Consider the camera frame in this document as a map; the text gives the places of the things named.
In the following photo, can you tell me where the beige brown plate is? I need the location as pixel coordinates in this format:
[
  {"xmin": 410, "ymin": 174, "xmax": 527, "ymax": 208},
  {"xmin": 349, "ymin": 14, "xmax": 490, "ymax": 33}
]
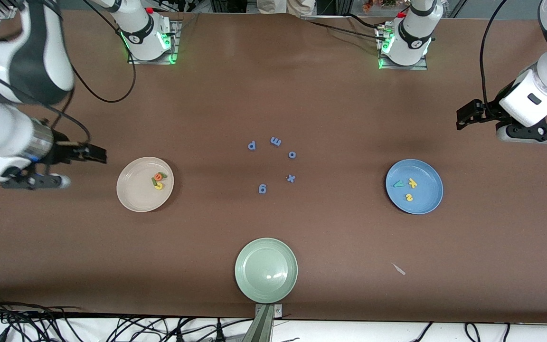
[{"xmin": 116, "ymin": 157, "xmax": 175, "ymax": 212}]

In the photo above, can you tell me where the blue plate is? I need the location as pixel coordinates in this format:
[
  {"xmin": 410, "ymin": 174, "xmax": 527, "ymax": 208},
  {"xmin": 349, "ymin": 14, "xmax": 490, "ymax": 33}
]
[{"xmin": 386, "ymin": 159, "xmax": 444, "ymax": 215}]

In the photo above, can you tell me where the brown table cover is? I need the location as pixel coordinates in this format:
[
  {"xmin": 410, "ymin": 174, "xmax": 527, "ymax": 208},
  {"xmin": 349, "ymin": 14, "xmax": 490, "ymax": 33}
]
[{"xmin": 0, "ymin": 9, "xmax": 547, "ymax": 325}]

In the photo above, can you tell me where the green plate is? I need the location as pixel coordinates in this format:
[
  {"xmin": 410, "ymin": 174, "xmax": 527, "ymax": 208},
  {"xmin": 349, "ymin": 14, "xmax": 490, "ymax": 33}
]
[{"xmin": 235, "ymin": 237, "xmax": 299, "ymax": 304}]

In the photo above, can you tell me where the person in beige trousers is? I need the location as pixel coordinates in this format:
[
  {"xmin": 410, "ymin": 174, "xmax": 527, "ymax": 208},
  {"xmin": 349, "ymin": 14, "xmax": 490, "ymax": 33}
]
[{"xmin": 257, "ymin": 0, "xmax": 317, "ymax": 15}]

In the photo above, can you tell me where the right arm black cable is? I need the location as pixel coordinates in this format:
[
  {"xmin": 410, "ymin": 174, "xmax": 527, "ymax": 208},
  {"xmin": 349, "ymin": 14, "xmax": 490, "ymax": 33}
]
[{"xmin": 0, "ymin": 0, "xmax": 136, "ymax": 145}]

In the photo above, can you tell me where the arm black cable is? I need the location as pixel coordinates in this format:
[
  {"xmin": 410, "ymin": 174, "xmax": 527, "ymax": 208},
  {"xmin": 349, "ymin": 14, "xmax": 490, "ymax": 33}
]
[
  {"xmin": 0, "ymin": 0, "xmax": 136, "ymax": 145},
  {"xmin": 479, "ymin": 0, "xmax": 511, "ymax": 119}
]

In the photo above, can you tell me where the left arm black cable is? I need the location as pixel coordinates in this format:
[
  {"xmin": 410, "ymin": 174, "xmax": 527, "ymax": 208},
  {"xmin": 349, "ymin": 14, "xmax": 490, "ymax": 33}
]
[{"xmin": 479, "ymin": 0, "xmax": 511, "ymax": 119}]

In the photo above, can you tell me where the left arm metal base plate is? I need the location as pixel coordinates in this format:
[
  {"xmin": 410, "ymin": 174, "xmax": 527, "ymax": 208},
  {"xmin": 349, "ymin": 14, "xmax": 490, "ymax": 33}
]
[{"xmin": 377, "ymin": 21, "xmax": 429, "ymax": 71}]

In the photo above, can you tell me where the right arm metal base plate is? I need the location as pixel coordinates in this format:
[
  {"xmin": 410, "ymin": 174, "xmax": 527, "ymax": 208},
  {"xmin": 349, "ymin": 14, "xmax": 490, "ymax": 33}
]
[{"xmin": 127, "ymin": 19, "xmax": 182, "ymax": 65}]

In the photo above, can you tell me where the black base cable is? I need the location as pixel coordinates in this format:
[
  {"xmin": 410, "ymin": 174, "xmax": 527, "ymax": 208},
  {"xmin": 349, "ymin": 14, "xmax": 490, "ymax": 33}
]
[
  {"xmin": 301, "ymin": 18, "xmax": 388, "ymax": 41},
  {"xmin": 345, "ymin": 12, "xmax": 386, "ymax": 30}
]

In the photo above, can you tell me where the aluminium frame rail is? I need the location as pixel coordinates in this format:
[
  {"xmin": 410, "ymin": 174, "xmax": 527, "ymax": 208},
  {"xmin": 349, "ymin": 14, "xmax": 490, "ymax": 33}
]
[{"xmin": 0, "ymin": 0, "xmax": 22, "ymax": 20}]

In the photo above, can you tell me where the black floor cable bundle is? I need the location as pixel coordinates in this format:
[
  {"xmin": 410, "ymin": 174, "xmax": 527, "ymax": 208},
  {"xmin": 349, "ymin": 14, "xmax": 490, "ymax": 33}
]
[{"xmin": 0, "ymin": 292, "xmax": 86, "ymax": 342}]

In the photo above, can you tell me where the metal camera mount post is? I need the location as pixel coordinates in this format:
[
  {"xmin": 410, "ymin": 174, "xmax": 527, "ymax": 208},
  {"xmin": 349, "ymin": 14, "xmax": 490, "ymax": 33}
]
[{"xmin": 243, "ymin": 303, "xmax": 283, "ymax": 342}]

